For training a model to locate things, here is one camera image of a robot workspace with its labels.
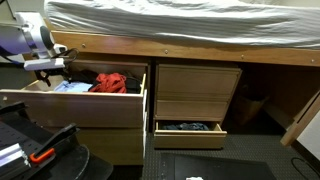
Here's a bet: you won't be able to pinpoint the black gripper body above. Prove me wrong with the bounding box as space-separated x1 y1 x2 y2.
33 67 67 80

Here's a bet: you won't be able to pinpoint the blue t-shirt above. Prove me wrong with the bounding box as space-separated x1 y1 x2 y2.
53 80 94 93

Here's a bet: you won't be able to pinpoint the open wide wooden drawer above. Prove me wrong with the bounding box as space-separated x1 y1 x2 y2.
0 63 148 129

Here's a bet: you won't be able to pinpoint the open small wooden drawer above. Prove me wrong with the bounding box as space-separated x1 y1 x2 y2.
153 120 228 150

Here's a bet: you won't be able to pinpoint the red garment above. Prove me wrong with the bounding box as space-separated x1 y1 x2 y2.
88 72 128 94

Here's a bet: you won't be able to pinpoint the aluminium extrusion bar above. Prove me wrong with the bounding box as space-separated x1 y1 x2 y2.
0 143 32 174

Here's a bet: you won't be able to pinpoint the wide wooden dresser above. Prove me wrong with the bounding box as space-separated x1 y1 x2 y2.
43 59 151 166

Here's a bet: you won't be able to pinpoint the white sheeted mattress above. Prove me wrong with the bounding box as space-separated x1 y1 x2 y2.
43 0 320 50

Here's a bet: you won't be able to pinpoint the narrow wooden dresser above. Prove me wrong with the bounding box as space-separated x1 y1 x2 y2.
153 63 243 123

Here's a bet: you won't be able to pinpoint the dark blue clothes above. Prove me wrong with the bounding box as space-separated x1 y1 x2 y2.
162 122 210 132

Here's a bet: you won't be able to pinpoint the brown paper bag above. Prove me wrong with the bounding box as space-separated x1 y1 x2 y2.
233 94 268 126

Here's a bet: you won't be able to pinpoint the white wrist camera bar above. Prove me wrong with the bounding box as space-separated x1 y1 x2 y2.
23 57 66 72

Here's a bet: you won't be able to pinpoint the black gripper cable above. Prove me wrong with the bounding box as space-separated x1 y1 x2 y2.
57 47 80 67

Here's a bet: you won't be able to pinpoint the black clamp orange handle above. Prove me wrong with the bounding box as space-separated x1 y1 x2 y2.
29 123 80 165

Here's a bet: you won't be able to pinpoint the wooden bed frame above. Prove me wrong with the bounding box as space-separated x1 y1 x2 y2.
46 19 320 148

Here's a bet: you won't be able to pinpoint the black floor cable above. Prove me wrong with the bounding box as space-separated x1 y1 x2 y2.
290 157 320 179

